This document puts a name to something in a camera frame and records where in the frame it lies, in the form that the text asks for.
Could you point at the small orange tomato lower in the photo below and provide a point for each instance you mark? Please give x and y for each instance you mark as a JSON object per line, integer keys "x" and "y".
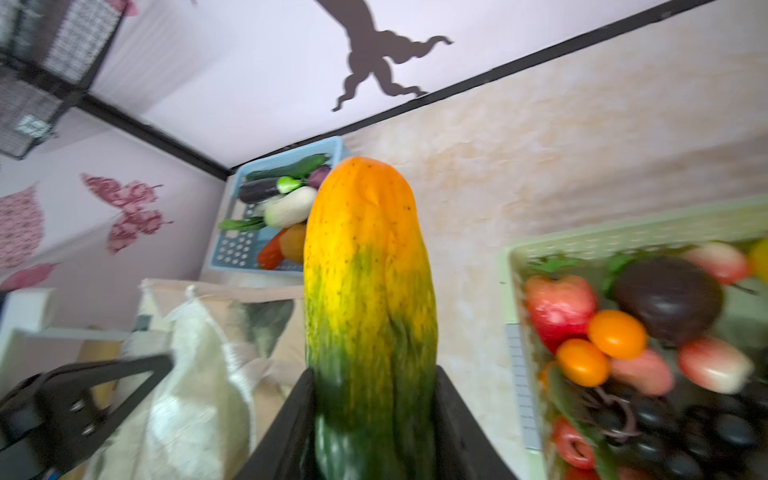
{"x": 583, "y": 363}

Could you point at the yellow green papaya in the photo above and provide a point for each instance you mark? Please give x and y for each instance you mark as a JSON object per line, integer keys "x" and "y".
{"x": 371, "y": 326}

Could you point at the light blue perforated basket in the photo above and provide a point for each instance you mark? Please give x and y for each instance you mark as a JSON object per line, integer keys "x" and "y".
{"x": 234, "y": 251}

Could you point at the small orange tomato upper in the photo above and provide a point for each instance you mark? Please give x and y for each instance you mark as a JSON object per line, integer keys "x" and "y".
{"x": 618, "y": 334}

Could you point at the red apple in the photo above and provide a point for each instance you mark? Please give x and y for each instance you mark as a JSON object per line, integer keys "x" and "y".
{"x": 560, "y": 309}

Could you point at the red orange carrot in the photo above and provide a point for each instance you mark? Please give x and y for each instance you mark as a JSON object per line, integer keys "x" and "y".
{"x": 271, "y": 256}

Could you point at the green cucumber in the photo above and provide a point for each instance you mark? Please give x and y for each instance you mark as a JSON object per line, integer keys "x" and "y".
{"x": 300, "y": 169}

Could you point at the dark purple eggplant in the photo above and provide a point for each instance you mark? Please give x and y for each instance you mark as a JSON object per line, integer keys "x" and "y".
{"x": 256, "y": 191}

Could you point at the light green perforated basket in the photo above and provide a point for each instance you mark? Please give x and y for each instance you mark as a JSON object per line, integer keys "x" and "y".
{"x": 736, "y": 221}

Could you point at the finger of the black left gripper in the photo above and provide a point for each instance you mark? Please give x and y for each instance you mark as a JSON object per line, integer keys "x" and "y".
{"x": 51, "y": 423}

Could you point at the small orange tomato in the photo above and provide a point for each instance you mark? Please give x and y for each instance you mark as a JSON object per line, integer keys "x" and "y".
{"x": 618, "y": 334}
{"x": 583, "y": 363}

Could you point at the pale green napa cabbage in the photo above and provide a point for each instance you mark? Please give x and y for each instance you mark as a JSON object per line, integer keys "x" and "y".
{"x": 294, "y": 208}

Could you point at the dark brown avocado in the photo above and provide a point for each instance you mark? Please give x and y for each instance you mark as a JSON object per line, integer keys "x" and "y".
{"x": 676, "y": 300}

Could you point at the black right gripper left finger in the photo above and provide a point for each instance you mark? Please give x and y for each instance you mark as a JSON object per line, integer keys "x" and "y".
{"x": 286, "y": 451}

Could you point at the black wire wall basket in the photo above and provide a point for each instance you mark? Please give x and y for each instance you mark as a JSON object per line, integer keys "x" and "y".
{"x": 51, "y": 52}

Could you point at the black grape bunch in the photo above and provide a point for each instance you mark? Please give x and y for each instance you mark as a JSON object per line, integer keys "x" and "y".
{"x": 723, "y": 437}

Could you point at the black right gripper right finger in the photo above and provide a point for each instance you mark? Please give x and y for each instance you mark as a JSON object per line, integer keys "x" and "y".
{"x": 463, "y": 451}

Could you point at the cream canvas grocery bag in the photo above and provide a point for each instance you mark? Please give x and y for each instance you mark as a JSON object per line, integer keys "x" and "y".
{"x": 237, "y": 353}

